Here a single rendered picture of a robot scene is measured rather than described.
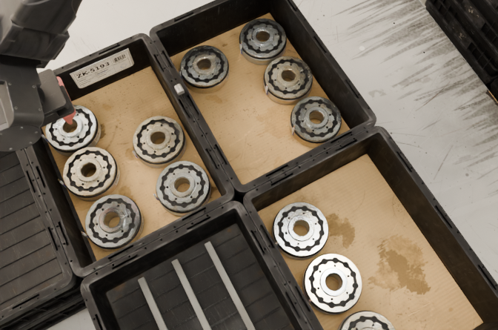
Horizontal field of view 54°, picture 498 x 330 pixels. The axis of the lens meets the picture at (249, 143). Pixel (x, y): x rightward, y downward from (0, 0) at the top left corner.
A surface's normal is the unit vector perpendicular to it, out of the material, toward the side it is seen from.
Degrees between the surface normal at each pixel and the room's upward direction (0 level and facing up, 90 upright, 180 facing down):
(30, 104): 47
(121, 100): 0
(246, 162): 0
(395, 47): 0
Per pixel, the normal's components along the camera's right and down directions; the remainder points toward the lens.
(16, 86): 0.70, -0.46
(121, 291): 0.00, -0.39
